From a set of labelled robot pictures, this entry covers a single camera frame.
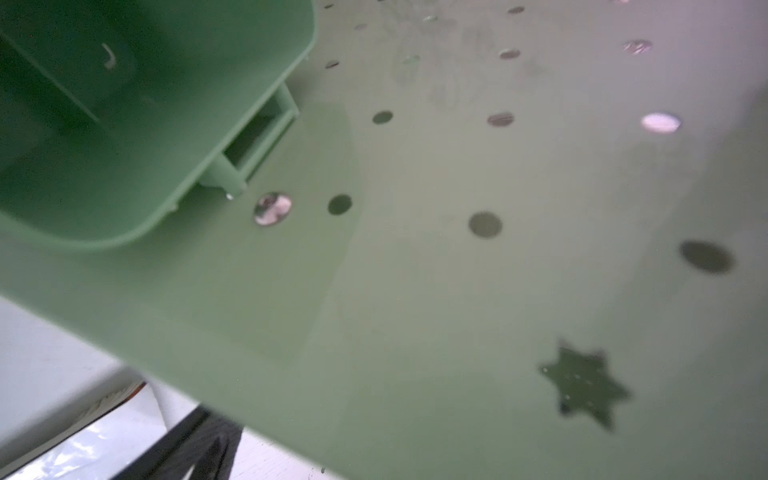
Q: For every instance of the green pen holder cup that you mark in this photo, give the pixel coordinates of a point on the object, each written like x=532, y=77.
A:
x=111, y=111

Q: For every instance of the green metal bookshelf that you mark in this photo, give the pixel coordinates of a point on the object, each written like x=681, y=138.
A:
x=500, y=240

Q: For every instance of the white science youth magazine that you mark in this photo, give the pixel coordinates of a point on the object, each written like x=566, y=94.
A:
x=58, y=427

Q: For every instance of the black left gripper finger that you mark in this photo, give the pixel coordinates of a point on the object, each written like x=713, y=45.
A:
x=202, y=446

